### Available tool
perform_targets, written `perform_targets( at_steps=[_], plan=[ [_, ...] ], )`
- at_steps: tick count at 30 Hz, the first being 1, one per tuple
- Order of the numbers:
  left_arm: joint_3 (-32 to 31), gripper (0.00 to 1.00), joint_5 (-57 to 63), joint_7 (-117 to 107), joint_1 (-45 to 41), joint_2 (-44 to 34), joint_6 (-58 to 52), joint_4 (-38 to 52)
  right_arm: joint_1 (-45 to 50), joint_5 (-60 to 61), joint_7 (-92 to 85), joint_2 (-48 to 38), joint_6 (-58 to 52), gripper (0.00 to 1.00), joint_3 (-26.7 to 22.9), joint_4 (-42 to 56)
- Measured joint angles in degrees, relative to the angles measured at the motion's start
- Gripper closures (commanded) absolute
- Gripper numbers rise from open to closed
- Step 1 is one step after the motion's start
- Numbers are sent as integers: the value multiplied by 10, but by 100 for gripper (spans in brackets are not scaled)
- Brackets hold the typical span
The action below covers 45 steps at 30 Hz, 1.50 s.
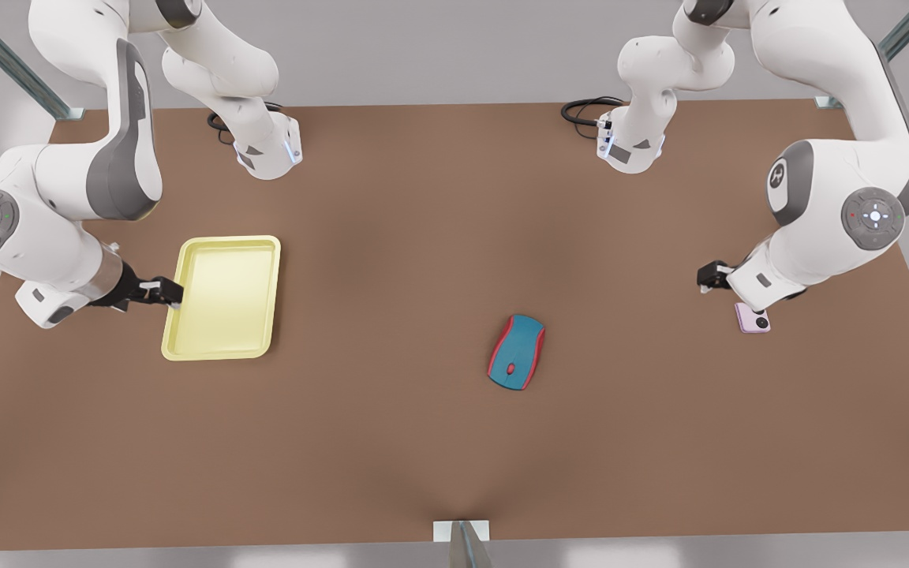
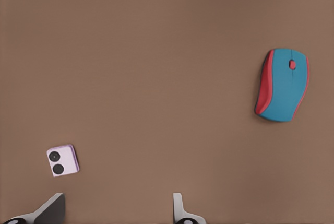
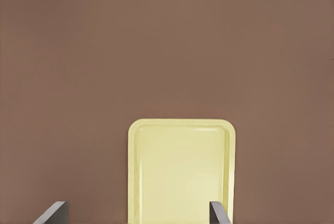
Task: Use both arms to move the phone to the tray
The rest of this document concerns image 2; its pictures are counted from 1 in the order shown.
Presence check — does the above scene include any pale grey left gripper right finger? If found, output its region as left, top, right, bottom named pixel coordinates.
left=173, top=192, right=206, bottom=224

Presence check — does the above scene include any lilac folded flip phone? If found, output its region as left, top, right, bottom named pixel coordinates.
left=46, top=144, right=80, bottom=178

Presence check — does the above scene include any blue and red computer mouse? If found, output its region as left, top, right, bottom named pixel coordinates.
left=254, top=48, right=311, bottom=123

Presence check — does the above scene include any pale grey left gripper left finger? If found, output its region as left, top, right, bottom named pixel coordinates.
left=1, top=192, right=66, bottom=224

